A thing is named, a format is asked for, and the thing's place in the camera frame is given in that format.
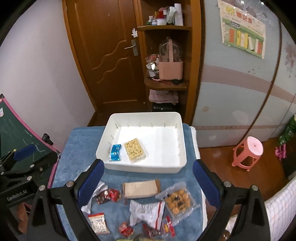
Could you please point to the yellow cracker pack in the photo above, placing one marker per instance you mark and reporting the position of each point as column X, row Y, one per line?
column 135, row 150

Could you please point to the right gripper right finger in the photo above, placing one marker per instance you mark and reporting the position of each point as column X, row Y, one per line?
column 252, row 220

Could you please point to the green chalkboard pink frame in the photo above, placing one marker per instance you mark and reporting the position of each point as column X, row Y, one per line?
column 16, row 134

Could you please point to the toiletries on top shelf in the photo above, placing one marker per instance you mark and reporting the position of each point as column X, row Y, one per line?
column 170, row 15

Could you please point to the pink basket with handle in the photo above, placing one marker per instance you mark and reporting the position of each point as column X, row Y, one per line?
column 170, row 61

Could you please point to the small white peanut packet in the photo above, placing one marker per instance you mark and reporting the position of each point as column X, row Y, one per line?
column 98, row 223

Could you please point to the wall poster chart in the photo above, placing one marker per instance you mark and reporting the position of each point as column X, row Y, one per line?
column 241, row 30

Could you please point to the small red candy packet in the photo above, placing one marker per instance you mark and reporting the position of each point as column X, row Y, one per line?
column 125, row 229

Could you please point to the pink plastic stool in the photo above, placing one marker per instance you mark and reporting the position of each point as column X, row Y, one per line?
column 250, row 147

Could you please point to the white plastic storage bin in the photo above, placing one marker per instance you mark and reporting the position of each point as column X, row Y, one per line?
column 160, row 135

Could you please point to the silver door handle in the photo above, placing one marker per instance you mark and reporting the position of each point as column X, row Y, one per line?
column 133, row 47

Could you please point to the white checkered bedding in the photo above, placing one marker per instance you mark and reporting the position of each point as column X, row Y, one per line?
column 281, row 210

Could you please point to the folded pink cloth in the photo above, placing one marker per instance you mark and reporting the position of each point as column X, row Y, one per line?
column 162, row 96

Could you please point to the green bag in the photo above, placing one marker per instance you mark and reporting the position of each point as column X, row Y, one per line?
column 288, row 132

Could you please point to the blue small snack packet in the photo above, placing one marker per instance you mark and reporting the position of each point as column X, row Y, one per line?
column 115, row 152

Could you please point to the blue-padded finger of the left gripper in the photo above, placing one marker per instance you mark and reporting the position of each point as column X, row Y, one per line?
column 24, row 152

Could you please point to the beige wafer pack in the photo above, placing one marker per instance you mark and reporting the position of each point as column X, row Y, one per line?
column 141, row 189

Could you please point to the wooden corner shelf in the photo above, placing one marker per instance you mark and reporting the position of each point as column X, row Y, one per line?
column 190, row 39

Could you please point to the dark red candy packet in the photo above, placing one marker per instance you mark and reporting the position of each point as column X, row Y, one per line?
column 108, row 195

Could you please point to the brown wooden door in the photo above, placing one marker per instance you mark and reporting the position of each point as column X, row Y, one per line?
column 98, row 32

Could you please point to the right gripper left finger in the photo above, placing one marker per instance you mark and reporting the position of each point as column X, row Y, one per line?
column 45, row 222

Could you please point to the red stick snack packet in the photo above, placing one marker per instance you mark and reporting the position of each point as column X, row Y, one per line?
column 168, row 228

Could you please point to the white red snack bag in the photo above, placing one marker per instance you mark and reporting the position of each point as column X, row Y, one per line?
column 151, row 214

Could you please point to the clear bag bread pastry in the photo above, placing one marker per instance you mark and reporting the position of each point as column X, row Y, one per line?
column 101, row 186

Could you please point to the clear pack orange cookies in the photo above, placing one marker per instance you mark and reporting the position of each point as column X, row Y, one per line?
column 178, row 200

